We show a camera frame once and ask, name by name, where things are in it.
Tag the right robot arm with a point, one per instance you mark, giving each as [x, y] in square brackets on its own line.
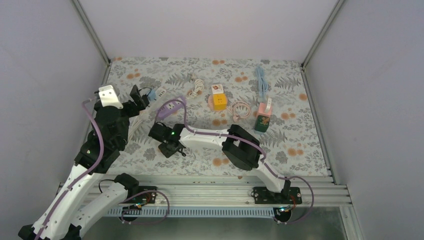
[240, 147]

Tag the yellow cube socket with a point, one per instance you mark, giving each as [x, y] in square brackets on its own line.
[219, 102]

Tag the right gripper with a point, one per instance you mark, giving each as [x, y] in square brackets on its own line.
[167, 153]

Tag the blue power strip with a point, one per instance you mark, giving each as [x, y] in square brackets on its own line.
[259, 132]

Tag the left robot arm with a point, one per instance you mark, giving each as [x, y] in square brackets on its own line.
[67, 218]

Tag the white cube adapter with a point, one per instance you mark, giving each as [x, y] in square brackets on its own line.
[268, 105]

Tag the white power strip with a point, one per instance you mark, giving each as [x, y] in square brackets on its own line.
[160, 92]

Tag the blue cube socket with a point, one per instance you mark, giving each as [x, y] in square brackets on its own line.
[151, 96]

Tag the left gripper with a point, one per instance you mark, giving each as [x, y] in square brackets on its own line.
[134, 110]

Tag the aluminium rail base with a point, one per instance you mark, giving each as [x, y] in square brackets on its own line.
[231, 191]

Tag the black power adapter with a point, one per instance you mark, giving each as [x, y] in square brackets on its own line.
[144, 94]

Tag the floral table mat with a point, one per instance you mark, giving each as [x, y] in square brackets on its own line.
[291, 143]

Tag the purple power strip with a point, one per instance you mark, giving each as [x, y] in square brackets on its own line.
[170, 107]

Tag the dark green cube socket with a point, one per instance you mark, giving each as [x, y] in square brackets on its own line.
[262, 124]

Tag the pink cube socket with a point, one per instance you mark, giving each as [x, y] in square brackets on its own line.
[260, 111]

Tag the white cube socket with sticker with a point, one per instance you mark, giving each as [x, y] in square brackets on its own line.
[217, 89]

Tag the pink round power socket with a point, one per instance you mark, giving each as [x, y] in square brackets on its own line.
[210, 104]

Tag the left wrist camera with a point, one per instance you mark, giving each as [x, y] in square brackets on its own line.
[109, 96]

